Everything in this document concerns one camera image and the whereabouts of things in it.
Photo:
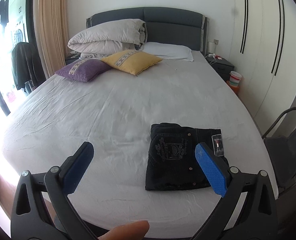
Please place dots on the yellow cushion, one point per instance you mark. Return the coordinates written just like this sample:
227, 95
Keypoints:
131, 61

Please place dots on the white pillow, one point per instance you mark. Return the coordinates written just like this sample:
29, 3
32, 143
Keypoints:
168, 51

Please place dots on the white wardrobe with black handles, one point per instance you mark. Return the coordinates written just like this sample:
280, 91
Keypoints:
263, 51

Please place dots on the orange bucket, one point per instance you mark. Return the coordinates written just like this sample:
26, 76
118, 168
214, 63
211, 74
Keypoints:
235, 89

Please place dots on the white plastic bucket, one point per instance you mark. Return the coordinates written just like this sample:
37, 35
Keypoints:
235, 78

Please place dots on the folded beige duvet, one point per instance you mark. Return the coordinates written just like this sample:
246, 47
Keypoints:
110, 37

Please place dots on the black denim pants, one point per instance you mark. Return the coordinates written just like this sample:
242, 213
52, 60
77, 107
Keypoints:
172, 165

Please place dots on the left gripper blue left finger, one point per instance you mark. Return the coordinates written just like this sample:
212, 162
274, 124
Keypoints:
30, 218

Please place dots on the chair with dark jacket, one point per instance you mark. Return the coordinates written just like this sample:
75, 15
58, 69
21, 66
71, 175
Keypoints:
26, 65

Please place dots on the dark bedside table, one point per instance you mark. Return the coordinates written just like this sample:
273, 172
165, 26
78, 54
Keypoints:
221, 66

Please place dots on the dark mesh chair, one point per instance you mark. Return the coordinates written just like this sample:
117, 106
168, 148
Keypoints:
282, 153

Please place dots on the dark grey upholstered headboard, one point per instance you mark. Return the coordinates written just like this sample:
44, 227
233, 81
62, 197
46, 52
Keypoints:
164, 25

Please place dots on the purple cushion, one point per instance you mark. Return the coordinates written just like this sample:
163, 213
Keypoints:
83, 70

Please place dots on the person left hand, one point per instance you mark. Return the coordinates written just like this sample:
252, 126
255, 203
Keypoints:
132, 231

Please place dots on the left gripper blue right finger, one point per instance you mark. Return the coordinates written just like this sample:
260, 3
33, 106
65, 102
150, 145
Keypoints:
246, 209

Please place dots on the beige curtain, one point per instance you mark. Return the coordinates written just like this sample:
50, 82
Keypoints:
50, 20

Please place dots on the white cup on nightstand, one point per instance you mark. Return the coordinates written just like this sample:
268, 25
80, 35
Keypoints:
211, 48

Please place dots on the bed with white sheet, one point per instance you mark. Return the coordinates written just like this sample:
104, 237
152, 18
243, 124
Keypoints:
115, 113

